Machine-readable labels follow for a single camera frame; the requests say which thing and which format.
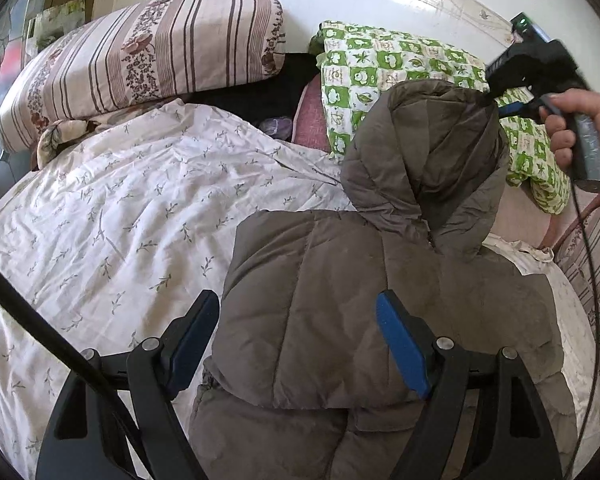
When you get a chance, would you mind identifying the striped floral pillow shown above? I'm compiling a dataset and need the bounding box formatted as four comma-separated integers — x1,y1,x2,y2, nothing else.
0,0,287,153

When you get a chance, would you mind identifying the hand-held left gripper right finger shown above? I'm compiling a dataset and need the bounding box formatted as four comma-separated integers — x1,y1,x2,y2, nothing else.
375,290,563,480

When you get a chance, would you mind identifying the cream leaf print cloth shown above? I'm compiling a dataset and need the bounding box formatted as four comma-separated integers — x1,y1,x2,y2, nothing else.
35,119,101,168

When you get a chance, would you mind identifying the small purple cloth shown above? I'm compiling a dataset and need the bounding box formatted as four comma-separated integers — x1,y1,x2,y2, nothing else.
258,116,293,140

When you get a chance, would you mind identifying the white leaf print blanket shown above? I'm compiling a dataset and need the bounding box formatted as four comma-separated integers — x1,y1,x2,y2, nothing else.
0,99,600,480

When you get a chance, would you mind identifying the green floral cloth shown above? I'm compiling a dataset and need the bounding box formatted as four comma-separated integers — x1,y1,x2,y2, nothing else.
29,1,87,51

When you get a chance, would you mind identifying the thick black cable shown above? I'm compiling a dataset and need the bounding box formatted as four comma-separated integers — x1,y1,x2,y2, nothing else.
0,250,156,480

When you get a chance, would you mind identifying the green checked pillow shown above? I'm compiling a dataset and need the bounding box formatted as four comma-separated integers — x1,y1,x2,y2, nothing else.
307,20,572,215

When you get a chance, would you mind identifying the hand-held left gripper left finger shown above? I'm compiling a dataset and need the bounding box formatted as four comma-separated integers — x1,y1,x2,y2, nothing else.
35,290,221,480

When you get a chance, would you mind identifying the grey-brown puffer jacket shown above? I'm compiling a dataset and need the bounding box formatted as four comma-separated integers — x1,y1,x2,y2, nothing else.
189,80,578,480

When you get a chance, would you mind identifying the leaded glass window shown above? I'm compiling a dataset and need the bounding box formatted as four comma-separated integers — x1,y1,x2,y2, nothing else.
0,0,48,206

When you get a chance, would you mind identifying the pink cushion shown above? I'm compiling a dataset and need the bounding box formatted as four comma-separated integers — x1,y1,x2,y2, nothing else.
291,82,331,153

